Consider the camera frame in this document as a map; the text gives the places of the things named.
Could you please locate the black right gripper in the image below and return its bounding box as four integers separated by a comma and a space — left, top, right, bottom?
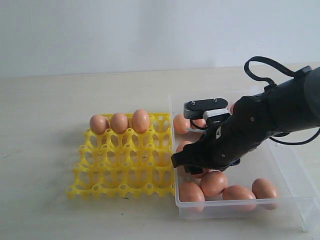
171, 96, 275, 175

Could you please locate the brown egg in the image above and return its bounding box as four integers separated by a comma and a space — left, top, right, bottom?
222, 185, 257, 212
131, 109, 150, 134
175, 140, 192, 153
110, 112, 129, 134
178, 181, 205, 202
200, 171, 228, 198
173, 114, 191, 135
251, 178, 280, 199
89, 114, 110, 135
191, 168, 213, 179
229, 103, 235, 115
190, 118, 207, 129

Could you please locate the black cable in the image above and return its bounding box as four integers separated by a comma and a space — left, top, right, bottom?
243, 56, 320, 146

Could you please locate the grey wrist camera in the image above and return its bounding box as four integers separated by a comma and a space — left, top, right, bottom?
183, 98, 228, 119

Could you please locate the yellow plastic egg tray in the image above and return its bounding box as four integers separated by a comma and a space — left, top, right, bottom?
65, 113, 176, 200

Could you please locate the clear plastic bin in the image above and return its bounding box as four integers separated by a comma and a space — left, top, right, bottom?
166, 86, 320, 232

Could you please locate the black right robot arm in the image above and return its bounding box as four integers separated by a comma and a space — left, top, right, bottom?
171, 66, 320, 174

